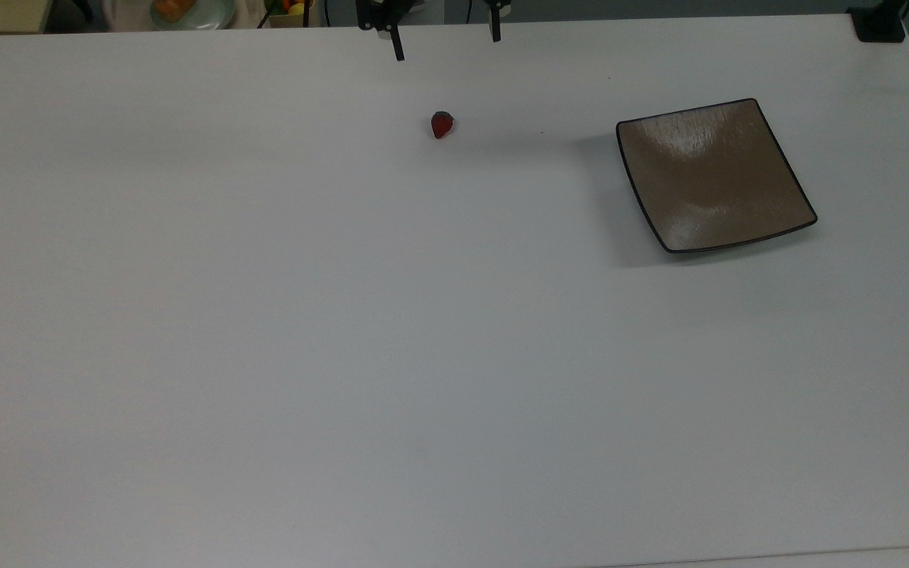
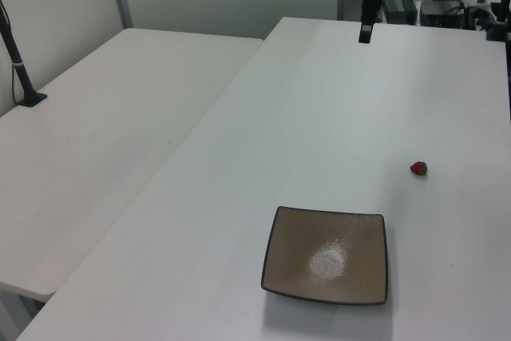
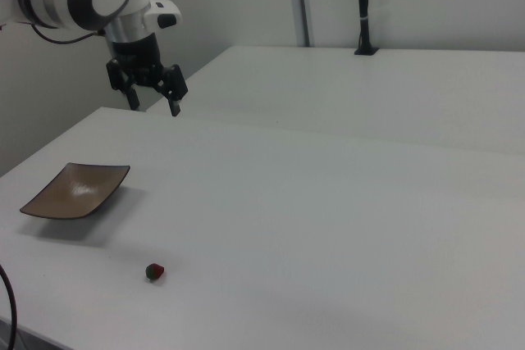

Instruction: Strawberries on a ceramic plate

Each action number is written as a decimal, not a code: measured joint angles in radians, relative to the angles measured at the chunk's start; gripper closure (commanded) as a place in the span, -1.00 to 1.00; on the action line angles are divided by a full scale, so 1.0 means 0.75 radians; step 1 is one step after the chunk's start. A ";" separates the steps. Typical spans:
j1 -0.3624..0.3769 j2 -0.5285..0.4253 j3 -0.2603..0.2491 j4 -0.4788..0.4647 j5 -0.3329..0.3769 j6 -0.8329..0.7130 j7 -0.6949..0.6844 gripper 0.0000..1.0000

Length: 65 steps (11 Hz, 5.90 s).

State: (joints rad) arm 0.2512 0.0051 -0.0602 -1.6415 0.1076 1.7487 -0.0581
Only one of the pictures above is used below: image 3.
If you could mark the red green toy strawberry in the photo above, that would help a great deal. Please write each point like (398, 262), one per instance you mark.
(155, 272)

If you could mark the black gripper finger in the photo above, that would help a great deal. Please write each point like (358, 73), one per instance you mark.
(130, 94)
(175, 87)

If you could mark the black pole stand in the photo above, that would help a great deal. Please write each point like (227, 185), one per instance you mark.
(364, 5)

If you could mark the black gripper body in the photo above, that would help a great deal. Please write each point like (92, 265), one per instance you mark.
(137, 59)

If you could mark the white side table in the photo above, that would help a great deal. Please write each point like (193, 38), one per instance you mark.
(348, 92)

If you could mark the brown square ceramic plate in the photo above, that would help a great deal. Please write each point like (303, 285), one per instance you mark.
(76, 192)

